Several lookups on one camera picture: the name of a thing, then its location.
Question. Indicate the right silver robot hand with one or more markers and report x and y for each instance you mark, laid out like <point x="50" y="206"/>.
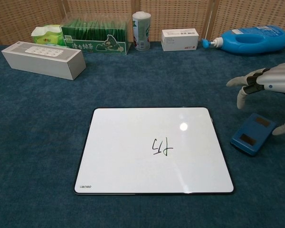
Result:
<point x="280" y="78"/>

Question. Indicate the green tissue pack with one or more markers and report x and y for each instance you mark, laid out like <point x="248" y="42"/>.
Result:
<point x="48" y="38"/>

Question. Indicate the long grey speaker box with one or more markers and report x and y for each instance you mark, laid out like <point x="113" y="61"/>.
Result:
<point x="38" y="63"/>

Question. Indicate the woven wooden folding screen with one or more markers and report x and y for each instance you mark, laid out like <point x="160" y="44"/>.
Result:
<point x="180" y="14"/>

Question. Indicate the blue whiteboard eraser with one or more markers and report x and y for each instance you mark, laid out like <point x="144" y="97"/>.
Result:
<point x="251" y="137"/>

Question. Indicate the clear green tea box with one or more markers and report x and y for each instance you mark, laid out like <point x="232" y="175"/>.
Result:
<point x="85" y="45"/>

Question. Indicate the blue pump detergent bottle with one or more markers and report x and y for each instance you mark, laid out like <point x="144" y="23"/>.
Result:
<point x="270" y="45"/>

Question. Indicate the white dry-erase board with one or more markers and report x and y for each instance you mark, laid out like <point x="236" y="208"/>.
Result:
<point x="133" y="166"/>

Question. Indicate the small white carton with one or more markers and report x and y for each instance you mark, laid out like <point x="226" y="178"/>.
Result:
<point x="179" y="41"/>

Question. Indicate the white green round canister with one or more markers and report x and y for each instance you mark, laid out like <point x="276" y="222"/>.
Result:
<point x="141" y="31"/>

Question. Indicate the teal table mat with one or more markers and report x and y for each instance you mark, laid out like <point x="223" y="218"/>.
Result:
<point x="38" y="142"/>

